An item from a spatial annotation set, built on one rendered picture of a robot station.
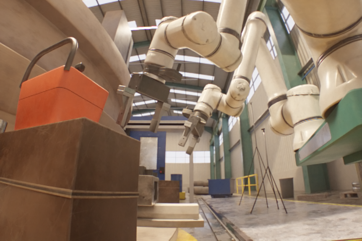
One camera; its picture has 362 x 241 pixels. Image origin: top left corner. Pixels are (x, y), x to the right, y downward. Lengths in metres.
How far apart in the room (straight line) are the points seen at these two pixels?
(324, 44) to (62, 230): 0.53
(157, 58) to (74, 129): 0.35
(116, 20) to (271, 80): 6.28
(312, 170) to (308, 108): 8.24
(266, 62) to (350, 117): 0.84
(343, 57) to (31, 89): 0.64
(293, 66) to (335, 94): 10.41
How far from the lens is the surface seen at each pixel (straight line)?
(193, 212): 1.47
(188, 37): 0.48
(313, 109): 0.85
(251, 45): 0.99
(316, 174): 9.14
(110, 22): 6.96
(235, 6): 0.66
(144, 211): 1.49
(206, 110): 0.89
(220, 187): 9.80
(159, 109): 0.61
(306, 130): 0.82
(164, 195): 2.68
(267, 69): 1.11
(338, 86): 0.38
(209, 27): 0.49
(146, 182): 1.39
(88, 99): 0.43
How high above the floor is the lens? 0.60
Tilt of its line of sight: 23 degrees up
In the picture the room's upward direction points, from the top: straight up
